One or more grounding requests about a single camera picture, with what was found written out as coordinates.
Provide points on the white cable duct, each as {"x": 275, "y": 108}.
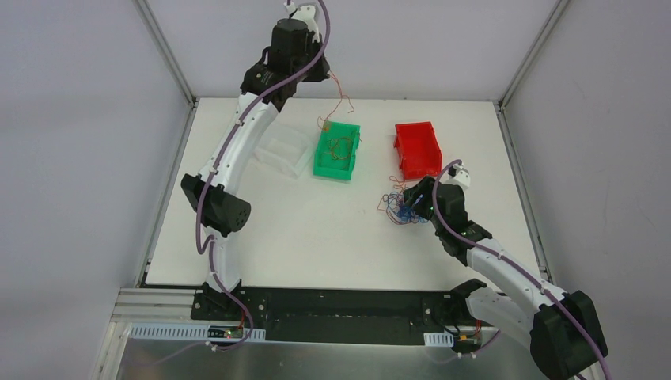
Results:
{"x": 438, "y": 339}
{"x": 218, "y": 333}

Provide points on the right white cable duct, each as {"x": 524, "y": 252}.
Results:
{"x": 438, "y": 339}

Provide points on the clear plastic bin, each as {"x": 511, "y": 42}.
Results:
{"x": 285, "y": 149}

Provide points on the green plastic bin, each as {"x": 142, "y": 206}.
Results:
{"x": 335, "y": 155}

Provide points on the left aluminium frame post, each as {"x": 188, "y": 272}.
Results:
{"x": 165, "y": 51}

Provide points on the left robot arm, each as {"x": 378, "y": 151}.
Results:
{"x": 212, "y": 192}

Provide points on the left white cable duct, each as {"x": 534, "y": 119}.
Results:
{"x": 218, "y": 333}

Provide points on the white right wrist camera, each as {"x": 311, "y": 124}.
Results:
{"x": 460, "y": 176}

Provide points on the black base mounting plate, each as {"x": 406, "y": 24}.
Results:
{"x": 335, "y": 316}

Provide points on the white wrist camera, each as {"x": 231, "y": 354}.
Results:
{"x": 306, "y": 13}
{"x": 460, "y": 176}

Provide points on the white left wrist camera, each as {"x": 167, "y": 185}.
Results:
{"x": 306, "y": 13}

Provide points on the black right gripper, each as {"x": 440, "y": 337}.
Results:
{"x": 421, "y": 197}

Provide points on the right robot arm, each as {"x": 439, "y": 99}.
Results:
{"x": 561, "y": 330}

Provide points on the right aluminium frame post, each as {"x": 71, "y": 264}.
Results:
{"x": 547, "y": 28}

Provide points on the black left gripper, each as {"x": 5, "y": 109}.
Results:
{"x": 319, "y": 70}

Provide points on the red plastic bin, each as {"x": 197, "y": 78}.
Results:
{"x": 418, "y": 150}

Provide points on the aluminium frame post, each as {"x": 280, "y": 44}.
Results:
{"x": 165, "y": 51}
{"x": 547, "y": 28}

